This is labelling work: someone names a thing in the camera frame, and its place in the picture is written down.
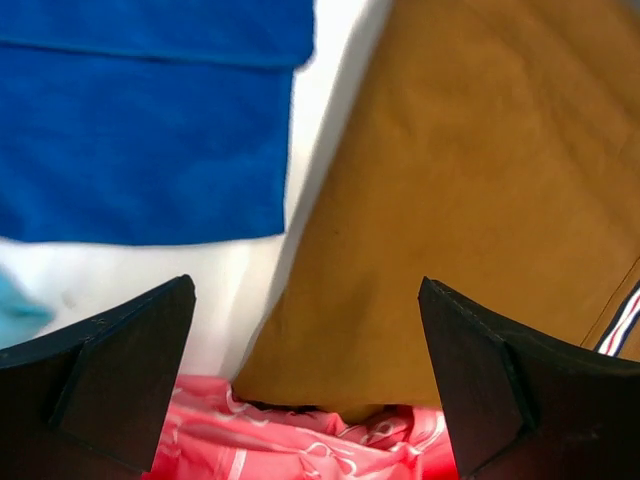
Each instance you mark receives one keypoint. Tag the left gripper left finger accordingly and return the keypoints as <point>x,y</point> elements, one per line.
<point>88,401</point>

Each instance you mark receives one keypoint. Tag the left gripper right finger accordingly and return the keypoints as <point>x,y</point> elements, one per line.
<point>520,404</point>

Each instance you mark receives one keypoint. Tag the light blue shirt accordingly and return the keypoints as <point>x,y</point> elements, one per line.
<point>21,317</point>

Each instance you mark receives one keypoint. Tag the pink patterned scarf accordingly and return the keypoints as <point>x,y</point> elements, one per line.
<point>210,434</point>

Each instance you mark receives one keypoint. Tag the brown shorts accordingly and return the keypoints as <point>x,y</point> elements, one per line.
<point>494,147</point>

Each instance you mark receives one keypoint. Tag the royal blue shirt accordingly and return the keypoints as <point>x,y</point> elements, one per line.
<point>147,123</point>

